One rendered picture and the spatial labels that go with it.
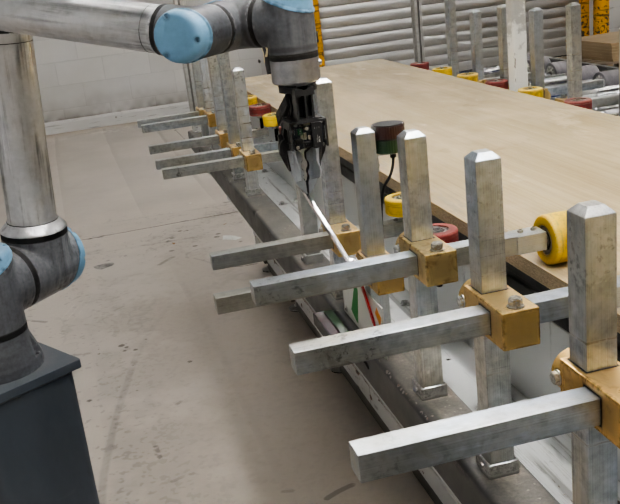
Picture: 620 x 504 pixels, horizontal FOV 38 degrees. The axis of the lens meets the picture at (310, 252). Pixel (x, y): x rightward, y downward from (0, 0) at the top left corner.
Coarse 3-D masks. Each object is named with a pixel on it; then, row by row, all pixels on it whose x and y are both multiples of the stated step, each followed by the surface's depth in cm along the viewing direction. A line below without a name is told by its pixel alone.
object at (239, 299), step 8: (240, 288) 159; (248, 288) 159; (216, 296) 157; (224, 296) 157; (232, 296) 156; (240, 296) 157; (248, 296) 157; (216, 304) 156; (224, 304) 156; (232, 304) 157; (240, 304) 157; (248, 304) 158; (264, 304) 158; (224, 312) 157
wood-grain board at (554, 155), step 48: (336, 96) 331; (384, 96) 319; (432, 96) 308; (480, 96) 297; (528, 96) 287; (432, 144) 236; (480, 144) 229; (528, 144) 224; (576, 144) 218; (432, 192) 191; (528, 192) 183; (576, 192) 179
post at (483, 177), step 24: (480, 168) 111; (480, 192) 111; (480, 216) 112; (480, 240) 113; (504, 240) 114; (480, 264) 114; (504, 264) 115; (480, 288) 116; (504, 288) 116; (480, 336) 119; (480, 360) 120; (504, 360) 119; (480, 384) 122; (504, 384) 120; (480, 408) 123; (504, 456) 123
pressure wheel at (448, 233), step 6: (438, 228) 164; (444, 228) 165; (450, 228) 164; (456, 228) 164; (438, 234) 161; (444, 234) 161; (450, 234) 161; (456, 234) 162; (444, 240) 161; (450, 240) 161; (456, 240) 163
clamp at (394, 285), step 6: (360, 252) 168; (360, 258) 167; (366, 258) 164; (378, 282) 159; (384, 282) 159; (390, 282) 159; (396, 282) 160; (402, 282) 160; (372, 288) 163; (378, 288) 159; (384, 288) 160; (390, 288) 160; (396, 288) 160; (402, 288) 160; (378, 294) 160; (384, 294) 160
